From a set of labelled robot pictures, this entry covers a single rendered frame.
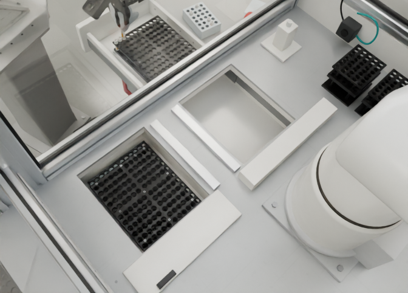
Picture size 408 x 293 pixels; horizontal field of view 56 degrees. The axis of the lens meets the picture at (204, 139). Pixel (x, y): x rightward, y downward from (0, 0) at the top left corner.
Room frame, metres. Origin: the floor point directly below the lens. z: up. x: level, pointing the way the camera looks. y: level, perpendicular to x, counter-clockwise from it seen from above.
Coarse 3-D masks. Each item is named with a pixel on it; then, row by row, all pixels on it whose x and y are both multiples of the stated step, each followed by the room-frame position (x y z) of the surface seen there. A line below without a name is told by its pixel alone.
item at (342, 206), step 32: (352, 128) 0.34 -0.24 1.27; (384, 128) 0.20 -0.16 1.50; (320, 160) 0.34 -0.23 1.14; (352, 160) 0.18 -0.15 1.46; (384, 160) 0.17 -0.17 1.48; (288, 192) 0.34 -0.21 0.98; (320, 192) 0.28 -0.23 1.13; (352, 192) 0.26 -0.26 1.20; (384, 192) 0.15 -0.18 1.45; (288, 224) 0.27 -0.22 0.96; (320, 224) 0.24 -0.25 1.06; (352, 224) 0.23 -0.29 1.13; (384, 224) 0.23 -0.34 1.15; (320, 256) 0.21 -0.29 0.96; (352, 256) 0.22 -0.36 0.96; (384, 256) 0.20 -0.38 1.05
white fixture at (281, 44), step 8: (280, 24) 0.80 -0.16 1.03; (288, 24) 0.79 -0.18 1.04; (296, 24) 0.81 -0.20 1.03; (280, 32) 0.79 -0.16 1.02; (288, 32) 0.78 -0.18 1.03; (264, 40) 0.81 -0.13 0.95; (272, 40) 0.81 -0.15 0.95; (280, 40) 0.78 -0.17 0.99; (288, 40) 0.78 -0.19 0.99; (272, 48) 0.78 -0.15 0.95; (280, 48) 0.78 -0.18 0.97; (288, 48) 0.79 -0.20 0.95; (296, 48) 0.80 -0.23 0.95; (280, 56) 0.76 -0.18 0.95; (288, 56) 0.76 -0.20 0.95
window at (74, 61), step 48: (0, 0) 0.37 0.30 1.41; (48, 0) 0.41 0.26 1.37; (96, 0) 0.47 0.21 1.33; (144, 0) 0.55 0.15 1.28; (192, 0) 0.65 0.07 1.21; (240, 0) 0.78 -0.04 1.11; (0, 48) 0.34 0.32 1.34; (48, 48) 0.39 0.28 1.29; (96, 48) 0.46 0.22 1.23; (144, 48) 0.54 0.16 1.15; (192, 48) 0.65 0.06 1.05; (0, 96) 0.31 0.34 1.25; (48, 96) 0.37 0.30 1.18; (96, 96) 0.43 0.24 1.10; (48, 144) 0.33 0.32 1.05
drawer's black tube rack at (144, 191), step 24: (120, 168) 0.36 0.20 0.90; (144, 168) 0.38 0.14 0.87; (96, 192) 0.29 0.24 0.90; (120, 192) 0.30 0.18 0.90; (144, 192) 0.31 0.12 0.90; (168, 192) 0.32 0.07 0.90; (192, 192) 0.33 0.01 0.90; (120, 216) 0.25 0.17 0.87; (144, 216) 0.26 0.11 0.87; (168, 216) 0.26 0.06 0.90; (144, 240) 0.20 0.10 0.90
